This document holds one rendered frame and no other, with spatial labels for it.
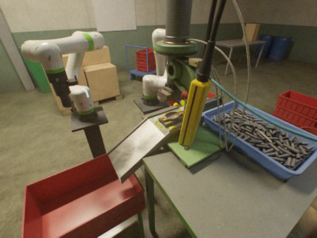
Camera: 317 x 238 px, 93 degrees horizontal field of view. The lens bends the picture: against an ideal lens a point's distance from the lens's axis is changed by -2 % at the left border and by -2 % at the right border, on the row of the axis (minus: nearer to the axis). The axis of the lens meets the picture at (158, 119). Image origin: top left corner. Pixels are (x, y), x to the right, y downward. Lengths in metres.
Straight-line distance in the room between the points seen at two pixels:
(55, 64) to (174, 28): 0.59
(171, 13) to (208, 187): 0.79
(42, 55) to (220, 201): 1.02
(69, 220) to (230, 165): 1.02
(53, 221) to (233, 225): 1.03
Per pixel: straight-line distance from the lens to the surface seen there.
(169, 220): 1.73
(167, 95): 0.87
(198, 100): 0.69
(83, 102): 1.22
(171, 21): 0.81
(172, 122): 0.99
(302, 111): 3.23
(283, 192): 0.93
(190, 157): 0.83
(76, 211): 1.28
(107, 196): 1.26
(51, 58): 0.92
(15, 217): 2.22
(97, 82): 3.26
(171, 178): 0.79
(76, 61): 1.37
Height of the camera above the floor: 1.60
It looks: 34 degrees down
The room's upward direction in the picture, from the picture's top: straight up
